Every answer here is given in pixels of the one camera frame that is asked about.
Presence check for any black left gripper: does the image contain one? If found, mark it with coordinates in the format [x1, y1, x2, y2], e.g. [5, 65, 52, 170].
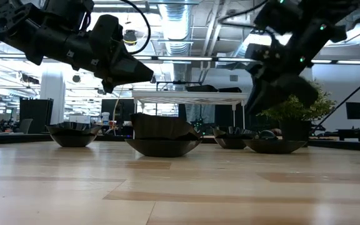
[34, 14, 154, 94]

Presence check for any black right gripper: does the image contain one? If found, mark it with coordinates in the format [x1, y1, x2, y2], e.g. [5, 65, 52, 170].
[244, 42, 308, 116]

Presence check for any small black square plate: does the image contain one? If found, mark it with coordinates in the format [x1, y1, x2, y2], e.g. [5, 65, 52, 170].
[219, 87, 243, 94]

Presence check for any black oval mini plate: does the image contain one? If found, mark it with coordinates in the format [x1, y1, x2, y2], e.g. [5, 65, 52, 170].
[243, 139, 308, 155]
[124, 138, 203, 158]

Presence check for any black ridged mini plate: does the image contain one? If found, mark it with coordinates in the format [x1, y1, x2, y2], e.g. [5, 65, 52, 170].
[210, 125, 258, 150]

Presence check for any black rounded square plate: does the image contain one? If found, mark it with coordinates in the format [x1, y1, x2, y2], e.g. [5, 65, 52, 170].
[44, 121, 103, 148]

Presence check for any black monitor on arm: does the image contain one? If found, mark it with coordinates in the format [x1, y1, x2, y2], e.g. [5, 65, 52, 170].
[345, 101, 360, 121]

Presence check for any black ceiling device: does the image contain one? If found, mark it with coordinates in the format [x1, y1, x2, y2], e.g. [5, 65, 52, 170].
[123, 29, 138, 46]

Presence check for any dark domed background object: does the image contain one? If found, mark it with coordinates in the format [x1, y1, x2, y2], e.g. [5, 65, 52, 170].
[257, 129, 279, 141]

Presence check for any dark background monitor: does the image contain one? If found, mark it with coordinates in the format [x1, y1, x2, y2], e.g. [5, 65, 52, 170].
[101, 98, 136, 126]

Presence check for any black partition panel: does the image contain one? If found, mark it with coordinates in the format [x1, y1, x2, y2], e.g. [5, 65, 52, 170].
[214, 104, 264, 140]

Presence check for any artificial green potted plant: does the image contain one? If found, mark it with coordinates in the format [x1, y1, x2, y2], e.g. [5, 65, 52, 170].
[259, 79, 337, 142]

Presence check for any long ceiling light bar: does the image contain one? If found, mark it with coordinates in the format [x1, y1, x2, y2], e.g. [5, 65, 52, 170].
[0, 52, 360, 66]

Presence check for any white lattice shelf rack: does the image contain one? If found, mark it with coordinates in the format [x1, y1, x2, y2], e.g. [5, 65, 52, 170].
[131, 90, 249, 140]

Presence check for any white background cabinet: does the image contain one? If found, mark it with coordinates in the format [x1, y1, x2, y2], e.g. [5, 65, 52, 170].
[68, 114, 91, 134]

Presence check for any white building column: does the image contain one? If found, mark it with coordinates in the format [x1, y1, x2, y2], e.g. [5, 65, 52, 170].
[39, 64, 66, 126]

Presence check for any black background desk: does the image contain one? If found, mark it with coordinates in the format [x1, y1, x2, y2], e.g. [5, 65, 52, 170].
[337, 127, 360, 142]

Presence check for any black background cabinet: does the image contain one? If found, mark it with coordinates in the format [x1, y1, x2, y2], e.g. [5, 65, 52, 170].
[19, 97, 54, 134]

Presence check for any grey office chair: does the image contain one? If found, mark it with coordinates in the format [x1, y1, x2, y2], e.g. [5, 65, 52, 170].
[16, 117, 33, 134]

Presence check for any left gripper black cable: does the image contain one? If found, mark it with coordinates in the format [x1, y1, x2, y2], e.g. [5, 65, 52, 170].
[119, 0, 152, 56]

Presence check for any silver ceiling air duct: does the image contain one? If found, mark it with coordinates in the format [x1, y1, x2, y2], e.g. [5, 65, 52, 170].
[157, 0, 195, 84]

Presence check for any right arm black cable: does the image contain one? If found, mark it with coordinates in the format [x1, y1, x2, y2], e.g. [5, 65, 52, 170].
[311, 68, 360, 134]

